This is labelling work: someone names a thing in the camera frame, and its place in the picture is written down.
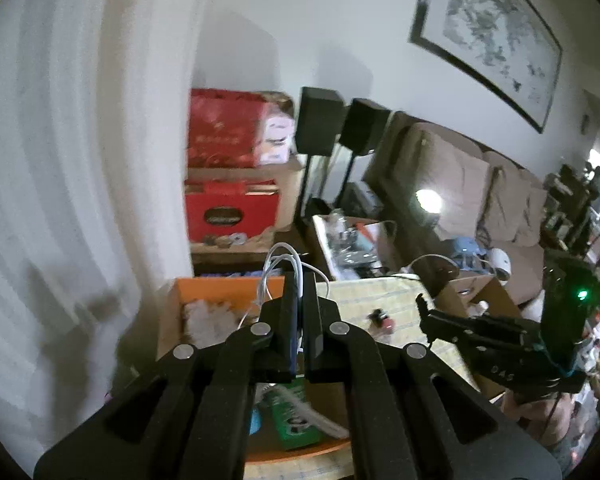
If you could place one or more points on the dark box with blue label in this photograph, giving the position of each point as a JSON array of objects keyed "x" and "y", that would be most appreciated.
[{"x": 360, "y": 199}]

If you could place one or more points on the person's right hand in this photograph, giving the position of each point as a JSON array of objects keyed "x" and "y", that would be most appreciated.
[{"x": 530, "y": 410}]

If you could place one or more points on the clear bottle with white cap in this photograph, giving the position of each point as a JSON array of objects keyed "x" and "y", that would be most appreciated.
[{"x": 478, "y": 307}]

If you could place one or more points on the orange cardboard box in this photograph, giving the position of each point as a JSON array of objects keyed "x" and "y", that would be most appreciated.
[{"x": 172, "y": 315}]

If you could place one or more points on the black speaker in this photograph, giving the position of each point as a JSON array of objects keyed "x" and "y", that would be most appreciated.
[
  {"x": 364, "y": 125},
  {"x": 320, "y": 120}
]

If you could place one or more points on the small black glowing lamp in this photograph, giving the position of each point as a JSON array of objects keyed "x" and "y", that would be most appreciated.
[{"x": 428, "y": 202}]

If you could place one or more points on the red gift bag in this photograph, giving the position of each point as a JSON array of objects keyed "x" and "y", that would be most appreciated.
[{"x": 225, "y": 127}]

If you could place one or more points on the framed ink painting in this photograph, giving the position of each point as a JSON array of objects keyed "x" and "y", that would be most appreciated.
[{"x": 490, "y": 35}]

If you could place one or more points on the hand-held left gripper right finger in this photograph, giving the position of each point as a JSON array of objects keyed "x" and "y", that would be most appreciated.
[{"x": 314, "y": 345}]

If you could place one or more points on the white curtain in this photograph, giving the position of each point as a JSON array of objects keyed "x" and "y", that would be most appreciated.
[{"x": 80, "y": 185}]

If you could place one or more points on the white round device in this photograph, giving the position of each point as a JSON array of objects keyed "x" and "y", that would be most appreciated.
[{"x": 497, "y": 262}]

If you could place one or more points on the dark cluttered shelf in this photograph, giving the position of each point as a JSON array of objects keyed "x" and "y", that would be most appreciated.
[{"x": 575, "y": 210}]

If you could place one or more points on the brown sofa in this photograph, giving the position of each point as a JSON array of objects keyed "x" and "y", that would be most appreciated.
[{"x": 460, "y": 190}]

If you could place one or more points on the white open box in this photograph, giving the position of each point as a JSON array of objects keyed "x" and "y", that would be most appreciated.
[{"x": 355, "y": 250}]

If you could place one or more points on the green printed box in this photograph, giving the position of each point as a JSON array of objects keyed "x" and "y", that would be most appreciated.
[{"x": 292, "y": 425}]

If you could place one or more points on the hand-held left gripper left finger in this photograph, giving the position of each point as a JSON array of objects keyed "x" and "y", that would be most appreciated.
[{"x": 280, "y": 340}]

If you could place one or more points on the black speaker stand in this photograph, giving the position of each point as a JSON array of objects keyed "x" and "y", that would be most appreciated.
[
  {"x": 346, "y": 175},
  {"x": 306, "y": 185}
]

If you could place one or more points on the red chocolate box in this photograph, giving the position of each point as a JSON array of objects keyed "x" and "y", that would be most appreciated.
[{"x": 230, "y": 212}]

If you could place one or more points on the white fluffy duster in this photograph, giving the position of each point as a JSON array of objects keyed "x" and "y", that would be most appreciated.
[{"x": 207, "y": 317}]

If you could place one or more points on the teal folding funnel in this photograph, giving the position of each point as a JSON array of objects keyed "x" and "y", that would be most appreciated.
[{"x": 256, "y": 421}]

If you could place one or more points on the white tissue pack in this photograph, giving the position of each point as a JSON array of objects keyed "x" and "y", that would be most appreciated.
[{"x": 276, "y": 140}]

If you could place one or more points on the brown sofa cushion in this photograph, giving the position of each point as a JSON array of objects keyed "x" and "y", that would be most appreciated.
[
  {"x": 515, "y": 205},
  {"x": 450, "y": 175}
]

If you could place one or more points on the plain brown cardboard box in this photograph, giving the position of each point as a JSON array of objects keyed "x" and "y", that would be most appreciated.
[{"x": 290, "y": 195}]

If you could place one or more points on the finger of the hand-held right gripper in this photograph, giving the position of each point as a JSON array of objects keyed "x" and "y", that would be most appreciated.
[
  {"x": 460, "y": 324},
  {"x": 470, "y": 344}
]

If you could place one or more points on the dark wooden low cabinet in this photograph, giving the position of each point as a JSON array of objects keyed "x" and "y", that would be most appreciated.
[{"x": 240, "y": 260}]

